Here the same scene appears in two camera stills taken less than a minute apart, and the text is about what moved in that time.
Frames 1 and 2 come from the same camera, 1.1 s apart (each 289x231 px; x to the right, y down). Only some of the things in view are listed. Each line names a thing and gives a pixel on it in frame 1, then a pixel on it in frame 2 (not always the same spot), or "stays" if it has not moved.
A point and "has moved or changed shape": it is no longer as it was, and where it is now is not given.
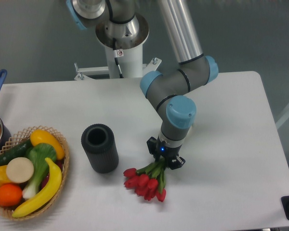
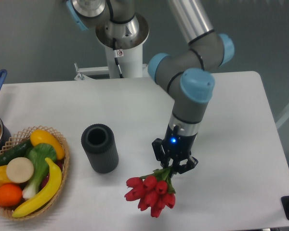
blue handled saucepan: (0, 133) stays
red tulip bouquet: (149, 182) has moved or changed shape
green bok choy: (38, 153) stays
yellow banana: (55, 181) stays
